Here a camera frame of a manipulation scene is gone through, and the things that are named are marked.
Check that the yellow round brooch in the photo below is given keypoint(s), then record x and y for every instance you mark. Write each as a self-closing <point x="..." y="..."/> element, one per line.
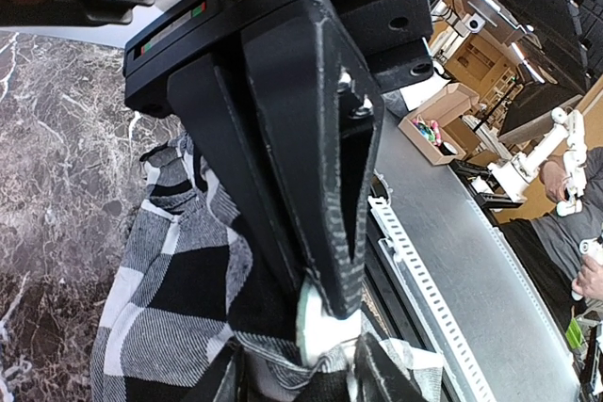
<point x="317" y="332"/>

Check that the black white plaid shirt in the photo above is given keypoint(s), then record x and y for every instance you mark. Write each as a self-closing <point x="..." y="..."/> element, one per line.
<point x="189" y="282"/>

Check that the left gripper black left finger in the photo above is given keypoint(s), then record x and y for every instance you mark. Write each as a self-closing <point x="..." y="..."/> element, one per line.
<point x="224" y="380"/>

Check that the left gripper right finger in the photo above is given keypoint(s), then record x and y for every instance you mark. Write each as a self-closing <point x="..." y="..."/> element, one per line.
<point x="378" y="378"/>

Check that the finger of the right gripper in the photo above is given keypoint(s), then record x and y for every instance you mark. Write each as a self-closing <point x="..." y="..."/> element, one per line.
<point x="215" y="106"/>

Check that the operator hand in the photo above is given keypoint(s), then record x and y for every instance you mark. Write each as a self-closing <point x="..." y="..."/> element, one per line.
<point x="589" y="281"/>

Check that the cardboard box with toys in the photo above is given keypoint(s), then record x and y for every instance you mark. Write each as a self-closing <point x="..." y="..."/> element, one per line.
<point x="426" y="126"/>

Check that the white slotted cable duct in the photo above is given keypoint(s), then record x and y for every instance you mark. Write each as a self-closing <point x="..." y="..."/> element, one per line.
<point x="431" y="319"/>

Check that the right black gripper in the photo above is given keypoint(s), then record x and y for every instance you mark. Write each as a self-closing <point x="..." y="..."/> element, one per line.
<point x="320" y="113"/>

